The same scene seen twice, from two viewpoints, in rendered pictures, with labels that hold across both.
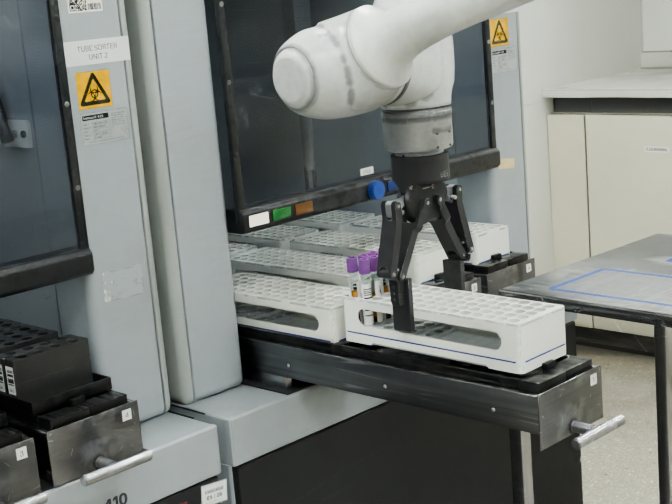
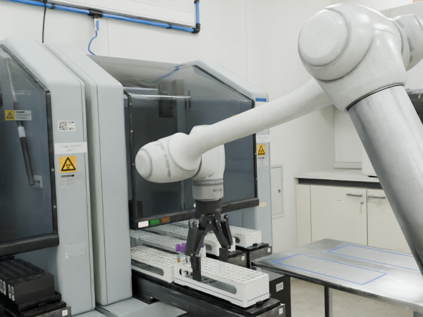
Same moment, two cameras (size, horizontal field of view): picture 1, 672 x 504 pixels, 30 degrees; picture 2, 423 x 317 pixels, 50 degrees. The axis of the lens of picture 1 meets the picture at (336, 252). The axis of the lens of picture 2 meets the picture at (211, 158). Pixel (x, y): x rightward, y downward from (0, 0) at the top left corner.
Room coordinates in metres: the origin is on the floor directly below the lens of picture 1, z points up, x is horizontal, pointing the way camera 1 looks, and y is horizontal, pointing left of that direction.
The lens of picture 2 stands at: (0.32, -0.18, 1.26)
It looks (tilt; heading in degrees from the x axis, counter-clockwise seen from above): 3 degrees down; 2
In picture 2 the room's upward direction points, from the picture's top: 2 degrees counter-clockwise
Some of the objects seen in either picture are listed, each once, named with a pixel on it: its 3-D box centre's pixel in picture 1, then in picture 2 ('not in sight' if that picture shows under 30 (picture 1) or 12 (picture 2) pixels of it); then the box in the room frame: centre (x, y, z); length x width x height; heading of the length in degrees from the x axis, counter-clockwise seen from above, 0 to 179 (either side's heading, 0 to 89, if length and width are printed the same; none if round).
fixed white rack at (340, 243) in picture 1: (370, 259); (201, 242); (2.10, -0.06, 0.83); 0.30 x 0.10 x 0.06; 45
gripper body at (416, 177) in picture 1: (421, 186); (208, 214); (1.61, -0.12, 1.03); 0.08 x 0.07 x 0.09; 135
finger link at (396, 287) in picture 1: (392, 287); (191, 260); (1.55, -0.07, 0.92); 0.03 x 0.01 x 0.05; 135
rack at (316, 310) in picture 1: (285, 309); (154, 264); (1.81, 0.08, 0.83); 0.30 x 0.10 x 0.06; 45
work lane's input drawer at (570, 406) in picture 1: (377, 361); (189, 292); (1.68, -0.05, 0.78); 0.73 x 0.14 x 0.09; 45
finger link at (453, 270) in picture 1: (454, 285); (223, 260); (1.64, -0.16, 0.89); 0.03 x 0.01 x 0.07; 45
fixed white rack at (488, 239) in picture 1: (427, 241); (227, 235); (2.21, -0.17, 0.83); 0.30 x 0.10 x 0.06; 45
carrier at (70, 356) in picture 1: (49, 371); (33, 289); (1.53, 0.37, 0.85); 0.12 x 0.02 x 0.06; 135
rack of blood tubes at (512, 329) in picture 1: (450, 323); (218, 278); (1.58, -0.14, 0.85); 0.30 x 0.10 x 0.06; 45
